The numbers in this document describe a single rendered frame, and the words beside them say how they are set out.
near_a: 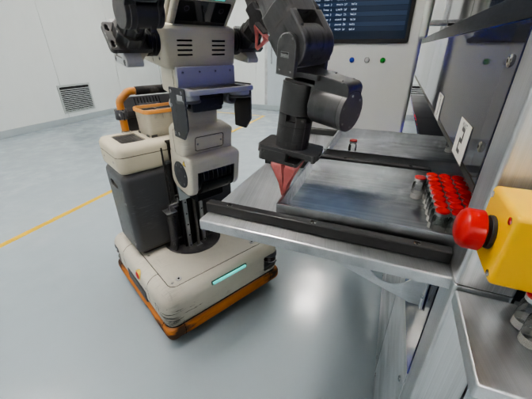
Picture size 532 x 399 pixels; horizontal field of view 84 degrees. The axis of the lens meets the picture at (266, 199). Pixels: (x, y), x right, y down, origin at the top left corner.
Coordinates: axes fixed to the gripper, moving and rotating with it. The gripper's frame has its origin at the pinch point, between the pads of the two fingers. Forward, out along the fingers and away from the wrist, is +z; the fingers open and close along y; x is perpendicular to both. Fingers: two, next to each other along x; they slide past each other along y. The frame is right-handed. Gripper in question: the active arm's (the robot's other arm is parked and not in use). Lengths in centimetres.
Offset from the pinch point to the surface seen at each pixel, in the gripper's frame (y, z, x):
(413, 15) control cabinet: 14, -36, 91
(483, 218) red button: 24.3, -13.1, -18.7
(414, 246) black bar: 22.6, -1.3, -7.9
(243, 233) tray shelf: -3.0, 4.2, -10.9
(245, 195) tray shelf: -8.4, 4.3, 1.2
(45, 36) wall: -495, 21, 299
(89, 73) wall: -488, 76, 359
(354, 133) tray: 6, 1, 54
